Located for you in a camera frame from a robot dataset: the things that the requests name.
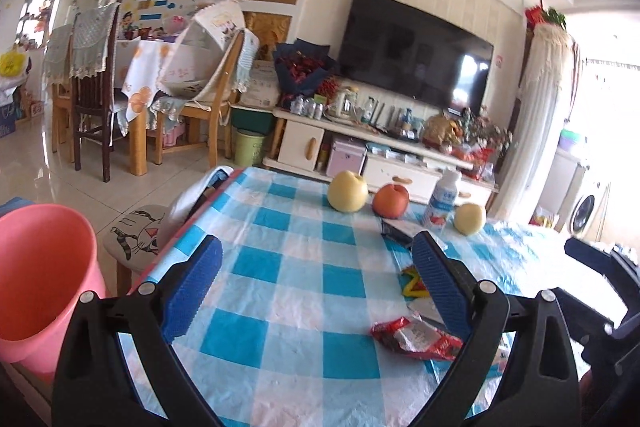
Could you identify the light wooden chair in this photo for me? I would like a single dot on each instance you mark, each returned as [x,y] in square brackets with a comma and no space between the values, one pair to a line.
[204,111]

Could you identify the dining table with cloth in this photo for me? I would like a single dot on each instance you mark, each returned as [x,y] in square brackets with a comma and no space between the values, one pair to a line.
[137,69]

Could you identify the white standing air conditioner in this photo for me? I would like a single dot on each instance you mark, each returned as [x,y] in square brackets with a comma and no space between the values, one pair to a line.
[547,89]

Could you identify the white yogurt bottle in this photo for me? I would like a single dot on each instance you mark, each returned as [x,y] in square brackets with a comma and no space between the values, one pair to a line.
[441,202]

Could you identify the pink trash bucket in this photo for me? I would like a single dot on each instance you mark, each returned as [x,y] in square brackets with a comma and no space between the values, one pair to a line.
[49,257]

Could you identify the electric glass kettle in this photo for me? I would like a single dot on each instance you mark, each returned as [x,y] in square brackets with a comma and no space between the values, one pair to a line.
[344,103]

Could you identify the green small bin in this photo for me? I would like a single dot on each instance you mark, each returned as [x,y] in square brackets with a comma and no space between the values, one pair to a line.
[248,148]

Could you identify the red wrapper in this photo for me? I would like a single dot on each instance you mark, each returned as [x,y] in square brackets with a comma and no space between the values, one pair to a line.
[416,339]

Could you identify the cat pattern stool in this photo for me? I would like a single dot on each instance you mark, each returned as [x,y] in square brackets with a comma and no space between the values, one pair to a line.
[133,240]

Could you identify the dark wooden chair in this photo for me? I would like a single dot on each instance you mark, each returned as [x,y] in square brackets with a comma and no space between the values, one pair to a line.
[92,74]

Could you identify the large yellow pear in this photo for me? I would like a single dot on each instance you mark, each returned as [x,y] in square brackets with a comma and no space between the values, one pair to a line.
[348,192]

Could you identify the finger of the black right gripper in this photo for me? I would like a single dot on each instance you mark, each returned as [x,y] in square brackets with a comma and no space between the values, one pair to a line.
[619,271]

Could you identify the yellow snack wrapper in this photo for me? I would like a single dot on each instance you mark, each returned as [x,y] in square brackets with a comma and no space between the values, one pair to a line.
[414,286]

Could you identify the blue white checkered tablecloth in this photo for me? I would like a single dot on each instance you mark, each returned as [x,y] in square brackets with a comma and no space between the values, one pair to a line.
[282,336]

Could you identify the red apple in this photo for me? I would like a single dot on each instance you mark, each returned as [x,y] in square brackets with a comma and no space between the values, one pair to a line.
[391,201]

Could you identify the pink storage box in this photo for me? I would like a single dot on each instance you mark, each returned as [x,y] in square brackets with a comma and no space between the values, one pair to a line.
[345,155]

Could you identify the washing machine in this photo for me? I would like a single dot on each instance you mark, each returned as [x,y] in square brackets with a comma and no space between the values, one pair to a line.
[585,209]

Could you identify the black flat television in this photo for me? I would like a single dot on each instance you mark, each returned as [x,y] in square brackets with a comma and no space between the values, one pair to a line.
[396,47]

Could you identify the small yellow pear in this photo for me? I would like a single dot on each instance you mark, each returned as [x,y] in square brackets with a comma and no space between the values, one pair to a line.
[469,218]

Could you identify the dark blue flower bouquet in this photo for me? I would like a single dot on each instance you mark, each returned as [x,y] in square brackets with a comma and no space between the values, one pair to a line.
[301,66]

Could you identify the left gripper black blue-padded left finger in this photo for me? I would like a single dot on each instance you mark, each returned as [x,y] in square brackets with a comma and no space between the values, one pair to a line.
[92,383]

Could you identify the white tv cabinet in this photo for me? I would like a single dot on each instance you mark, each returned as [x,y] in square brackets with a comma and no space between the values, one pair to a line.
[319,149]

